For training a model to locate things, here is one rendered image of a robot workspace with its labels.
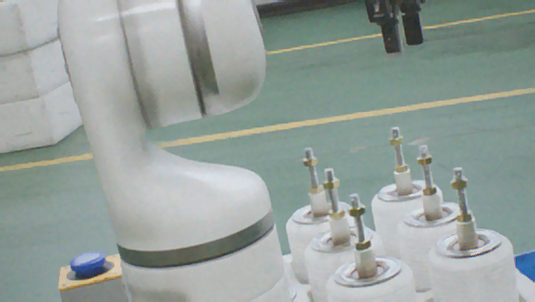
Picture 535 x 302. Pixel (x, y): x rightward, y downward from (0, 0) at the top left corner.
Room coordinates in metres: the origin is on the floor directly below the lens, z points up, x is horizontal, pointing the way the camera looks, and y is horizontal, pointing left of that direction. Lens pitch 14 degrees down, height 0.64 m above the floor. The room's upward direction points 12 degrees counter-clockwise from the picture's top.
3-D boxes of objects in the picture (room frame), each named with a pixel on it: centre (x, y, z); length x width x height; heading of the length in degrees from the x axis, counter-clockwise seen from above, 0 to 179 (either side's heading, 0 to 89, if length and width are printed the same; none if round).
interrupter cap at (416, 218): (1.09, -0.18, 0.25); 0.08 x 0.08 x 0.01
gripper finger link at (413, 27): (1.12, -0.20, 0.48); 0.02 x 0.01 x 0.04; 59
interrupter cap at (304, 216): (1.19, -0.05, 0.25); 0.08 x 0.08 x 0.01
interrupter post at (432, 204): (1.09, -0.18, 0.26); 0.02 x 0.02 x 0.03
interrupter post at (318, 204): (1.19, -0.05, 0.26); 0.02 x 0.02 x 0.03
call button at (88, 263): (0.96, 0.22, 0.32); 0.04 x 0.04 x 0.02
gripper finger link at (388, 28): (1.05, -0.15, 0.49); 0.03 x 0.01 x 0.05; 149
